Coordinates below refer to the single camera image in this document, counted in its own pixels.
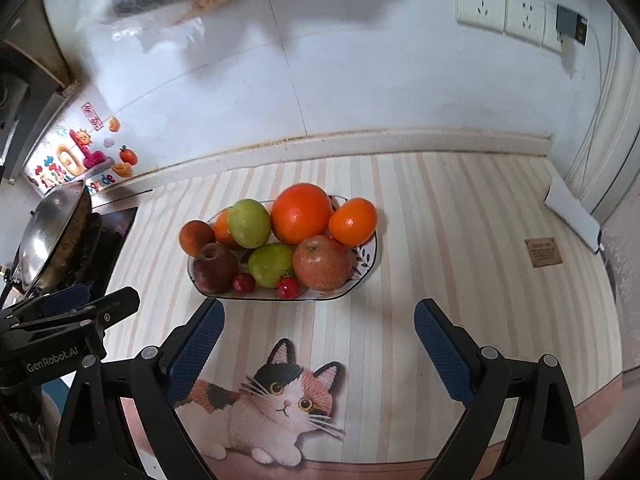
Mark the brown mat label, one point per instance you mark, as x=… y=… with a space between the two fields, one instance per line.
x=543 y=252

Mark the striped cat print mat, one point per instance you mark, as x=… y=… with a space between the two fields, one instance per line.
x=425 y=240

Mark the floral ceramic plate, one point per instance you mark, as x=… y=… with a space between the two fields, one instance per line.
x=365 y=255

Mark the group of wall stickers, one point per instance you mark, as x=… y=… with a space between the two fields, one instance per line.
x=75 y=157

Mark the brown round fruit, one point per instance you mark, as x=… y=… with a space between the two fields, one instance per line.
x=196 y=237

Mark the white folded paper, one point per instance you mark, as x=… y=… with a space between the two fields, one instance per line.
x=572 y=212

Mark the steel wok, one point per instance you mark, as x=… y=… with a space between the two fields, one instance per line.
x=50 y=230

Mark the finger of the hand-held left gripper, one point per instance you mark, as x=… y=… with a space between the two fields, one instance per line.
x=60 y=297
x=117 y=305

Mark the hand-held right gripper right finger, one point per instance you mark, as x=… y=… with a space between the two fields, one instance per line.
x=442 y=350

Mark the dark range hood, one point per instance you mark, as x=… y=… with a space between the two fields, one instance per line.
x=25 y=85

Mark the large smooth orange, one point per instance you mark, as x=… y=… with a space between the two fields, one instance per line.
x=301 y=212

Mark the dark red apple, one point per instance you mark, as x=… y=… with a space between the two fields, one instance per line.
x=215 y=269

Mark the small mandarin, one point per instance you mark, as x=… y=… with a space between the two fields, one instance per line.
x=222 y=231

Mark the green round fruit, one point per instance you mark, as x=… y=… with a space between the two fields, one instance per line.
x=249 y=222
x=270 y=265

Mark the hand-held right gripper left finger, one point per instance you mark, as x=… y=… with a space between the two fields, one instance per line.
x=197 y=350

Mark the white wall socket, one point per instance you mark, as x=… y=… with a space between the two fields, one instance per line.
x=525 y=14
x=480 y=0
x=550 y=37

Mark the grey plug-in charger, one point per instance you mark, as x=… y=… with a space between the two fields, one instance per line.
x=571 y=22

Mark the red cherry tomato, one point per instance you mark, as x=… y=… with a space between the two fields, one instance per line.
x=244 y=283
x=288 y=288

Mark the large mandarin with stem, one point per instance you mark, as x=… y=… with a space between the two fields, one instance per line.
x=352 y=222

